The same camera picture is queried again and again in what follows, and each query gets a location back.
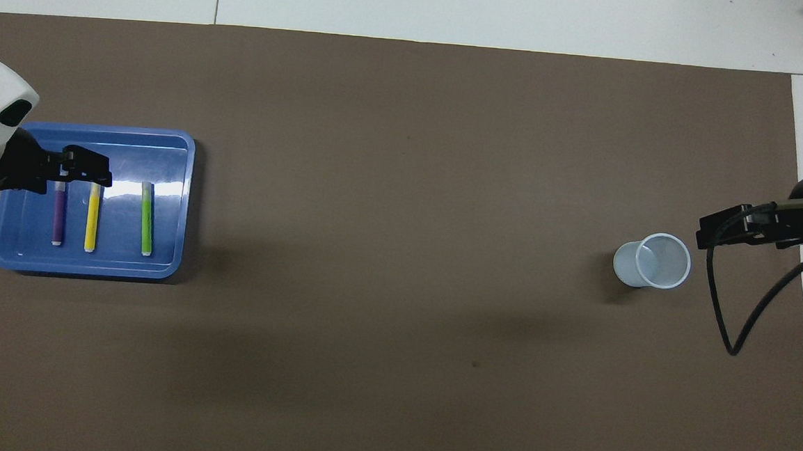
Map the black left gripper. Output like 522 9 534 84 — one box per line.
0 128 115 198

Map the yellow marker pen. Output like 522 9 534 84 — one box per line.
84 184 103 253

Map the green marker pen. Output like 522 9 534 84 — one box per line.
138 181 157 257

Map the purple marker pen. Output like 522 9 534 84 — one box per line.
50 180 69 246

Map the blue plastic tray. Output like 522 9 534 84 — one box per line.
0 119 198 282

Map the translucent white plastic cup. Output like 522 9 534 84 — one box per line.
611 230 694 292

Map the brown table mat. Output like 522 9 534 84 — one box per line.
0 11 803 451

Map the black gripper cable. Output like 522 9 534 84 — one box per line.
699 192 803 361

